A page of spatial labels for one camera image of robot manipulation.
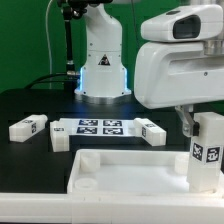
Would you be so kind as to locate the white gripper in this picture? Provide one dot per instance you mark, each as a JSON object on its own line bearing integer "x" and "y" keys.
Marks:
{"x": 178, "y": 74}

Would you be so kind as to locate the white desk top tray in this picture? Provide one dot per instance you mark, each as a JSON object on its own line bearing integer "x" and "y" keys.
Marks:
{"x": 132, "y": 173}

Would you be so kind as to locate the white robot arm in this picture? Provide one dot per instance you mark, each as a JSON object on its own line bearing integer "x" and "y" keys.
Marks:
{"x": 103, "y": 77}

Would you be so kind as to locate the white sheet with markers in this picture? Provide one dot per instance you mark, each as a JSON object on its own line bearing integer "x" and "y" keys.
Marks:
{"x": 99, "y": 127}

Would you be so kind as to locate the white front fence bar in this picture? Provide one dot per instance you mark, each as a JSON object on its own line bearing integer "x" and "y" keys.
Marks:
{"x": 112, "y": 209}

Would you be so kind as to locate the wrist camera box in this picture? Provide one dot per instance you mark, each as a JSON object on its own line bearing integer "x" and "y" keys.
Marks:
{"x": 185, "y": 23}

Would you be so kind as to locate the black camera stand pole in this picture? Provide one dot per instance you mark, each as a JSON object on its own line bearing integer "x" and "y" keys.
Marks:
{"x": 71, "y": 9}

